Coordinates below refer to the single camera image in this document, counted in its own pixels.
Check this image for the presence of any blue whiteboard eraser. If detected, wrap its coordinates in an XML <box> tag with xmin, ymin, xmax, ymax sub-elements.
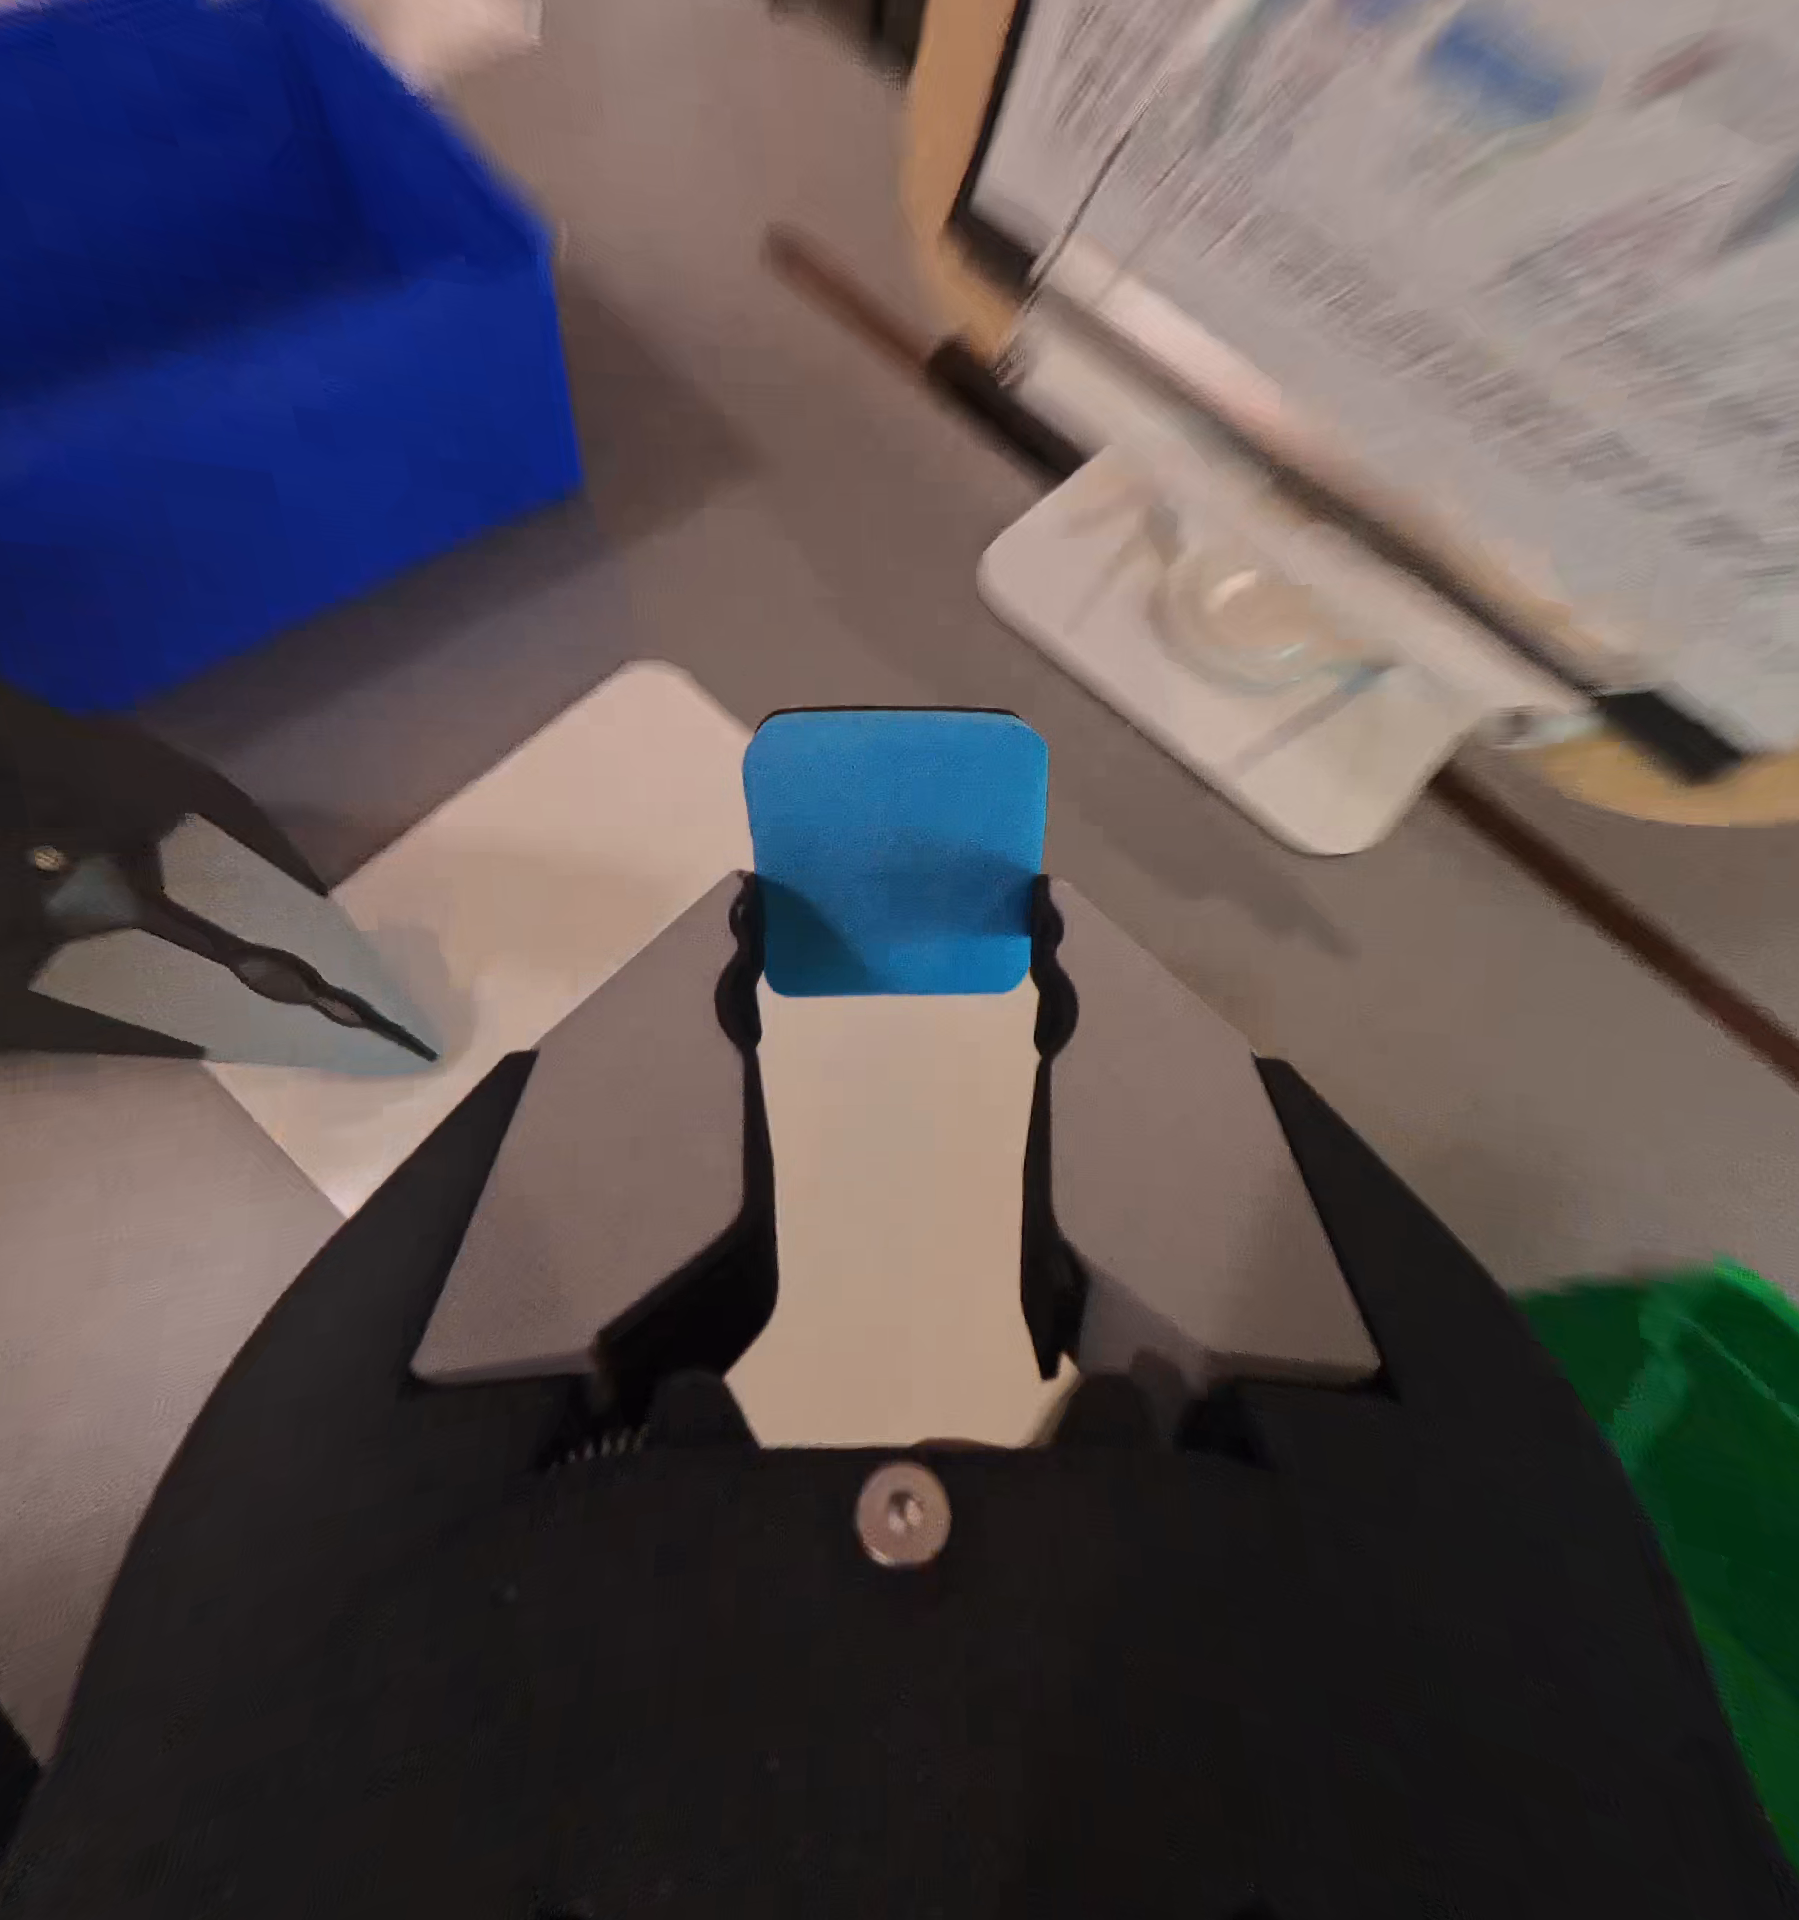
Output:
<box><xmin>740</xmin><ymin>711</ymin><xmax>1054</xmax><ymax>998</ymax></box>

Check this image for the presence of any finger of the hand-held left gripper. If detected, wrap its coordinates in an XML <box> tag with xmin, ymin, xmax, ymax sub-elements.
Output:
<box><xmin>158</xmin><ymin>815</ymin><xmax>441</xmax><ymax>1057</ymax></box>
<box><xmin>33</xmin><ymin>918</ymin><xmax>441</xmax><ymax>1077</ymax></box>

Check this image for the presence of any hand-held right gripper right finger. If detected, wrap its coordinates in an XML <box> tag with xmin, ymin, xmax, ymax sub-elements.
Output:
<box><xmin>1020</xmin><ymin>876</ymin><xmax>1384</xmax><ymax>1388</ymax></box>

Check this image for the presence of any white whiteboard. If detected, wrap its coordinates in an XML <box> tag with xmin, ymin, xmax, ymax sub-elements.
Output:
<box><xmin>218</xmin><ymin>658</ymin><xmax>1087</xmax><ymax>1448</ymax></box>

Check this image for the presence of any instruction sheet on stand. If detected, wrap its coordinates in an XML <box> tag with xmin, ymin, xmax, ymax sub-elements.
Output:
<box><xmin>896</xmin><ymin>0</ymin><xmax>1799</xmax><ymax>862</ymax></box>

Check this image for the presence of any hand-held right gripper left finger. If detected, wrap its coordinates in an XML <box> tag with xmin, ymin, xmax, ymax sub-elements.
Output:
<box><xmin>410</xmin><ymin>870</ymin><xmax>781</xmax><ymax>1383</ymax></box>

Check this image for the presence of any green plastic bin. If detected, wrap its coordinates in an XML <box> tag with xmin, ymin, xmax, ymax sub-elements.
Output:
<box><xmin>1512</xmin><ymin>1257</ymin><xmax>1799</xmax><ymax>1920</ymax></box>

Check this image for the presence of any blue plastic bin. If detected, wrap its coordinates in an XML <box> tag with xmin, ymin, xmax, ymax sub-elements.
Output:
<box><xmin>0</xmin><ymin>0</ymin><xmax>587</xmax><ymax>716</ymax></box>

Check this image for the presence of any printed instruction sheet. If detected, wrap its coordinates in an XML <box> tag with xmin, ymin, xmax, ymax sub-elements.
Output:
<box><xmin>972</xmin><ymin>0</ymin><xmax>1799</xmax><ymax>751</ymax></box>

